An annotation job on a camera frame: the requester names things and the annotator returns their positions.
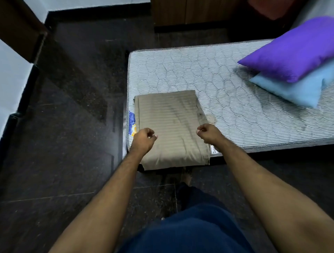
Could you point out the person's right hand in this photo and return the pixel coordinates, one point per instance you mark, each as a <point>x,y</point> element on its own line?
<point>211,134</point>

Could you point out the person's left hand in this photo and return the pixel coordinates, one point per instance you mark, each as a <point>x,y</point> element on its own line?
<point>143,140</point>

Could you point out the beige striped bed sheet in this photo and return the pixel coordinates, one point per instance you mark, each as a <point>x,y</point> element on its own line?
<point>169,112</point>

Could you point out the light blue pillow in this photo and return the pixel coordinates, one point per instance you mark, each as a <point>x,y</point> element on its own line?
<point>300,91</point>

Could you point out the purple dotted pillow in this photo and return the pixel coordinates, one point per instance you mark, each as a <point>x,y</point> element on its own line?
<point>294,49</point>

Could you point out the brown wooden wardrobe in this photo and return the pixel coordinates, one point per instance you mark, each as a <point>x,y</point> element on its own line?
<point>169,10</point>

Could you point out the person's left forearm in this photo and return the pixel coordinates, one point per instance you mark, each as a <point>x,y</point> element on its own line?
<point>104,208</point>

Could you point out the person's right forearm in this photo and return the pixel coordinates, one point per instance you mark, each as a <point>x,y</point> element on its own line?
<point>274,203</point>

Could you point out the person's right foot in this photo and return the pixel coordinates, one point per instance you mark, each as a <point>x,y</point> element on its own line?
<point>185,177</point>

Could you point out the person's dark trousers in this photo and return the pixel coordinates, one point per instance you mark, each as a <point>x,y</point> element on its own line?
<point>193,198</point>

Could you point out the person's navy blue shirt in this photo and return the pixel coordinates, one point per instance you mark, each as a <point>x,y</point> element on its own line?
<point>188,232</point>

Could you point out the white striped mattress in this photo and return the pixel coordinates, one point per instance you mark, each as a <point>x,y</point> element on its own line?
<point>221,78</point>

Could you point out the maroon plastic chair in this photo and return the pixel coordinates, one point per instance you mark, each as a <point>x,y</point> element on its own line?
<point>268,7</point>

